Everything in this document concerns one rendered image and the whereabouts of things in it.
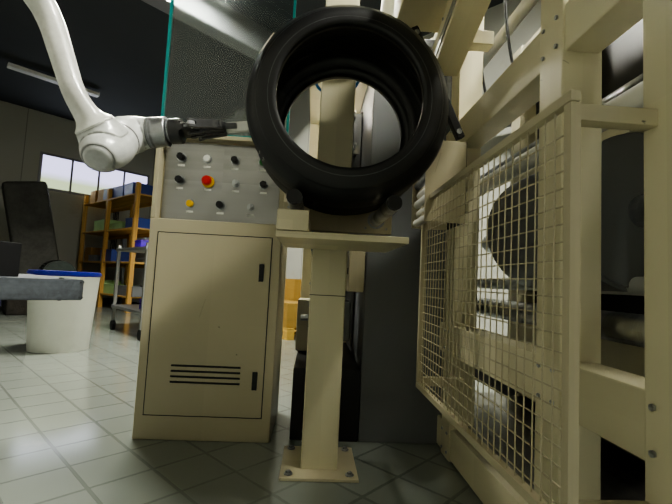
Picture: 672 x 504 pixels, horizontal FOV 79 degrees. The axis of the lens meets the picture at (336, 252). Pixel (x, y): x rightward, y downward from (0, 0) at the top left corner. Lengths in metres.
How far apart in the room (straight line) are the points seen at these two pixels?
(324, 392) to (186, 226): 0.88
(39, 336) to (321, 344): 2.84
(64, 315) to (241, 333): 2.34
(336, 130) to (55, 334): 2.97
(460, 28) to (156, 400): 1.76
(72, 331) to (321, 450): 2.75
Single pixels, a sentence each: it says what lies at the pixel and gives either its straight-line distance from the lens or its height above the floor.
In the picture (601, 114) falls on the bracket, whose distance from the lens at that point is 0.83.
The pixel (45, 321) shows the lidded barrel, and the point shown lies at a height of 0.25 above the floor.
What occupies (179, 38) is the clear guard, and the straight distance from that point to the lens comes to 2.13.
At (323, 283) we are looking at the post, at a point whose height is 0.66.
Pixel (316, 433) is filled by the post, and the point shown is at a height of 0.13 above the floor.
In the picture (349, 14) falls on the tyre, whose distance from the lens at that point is 1.33.
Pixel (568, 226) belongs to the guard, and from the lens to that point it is 0.74.
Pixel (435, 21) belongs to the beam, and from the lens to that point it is 1.74.
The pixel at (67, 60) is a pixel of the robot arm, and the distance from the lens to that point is 1.30.
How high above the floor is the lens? 0.67
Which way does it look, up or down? 4 degrees up
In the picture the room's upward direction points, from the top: 3 degrees clockwise
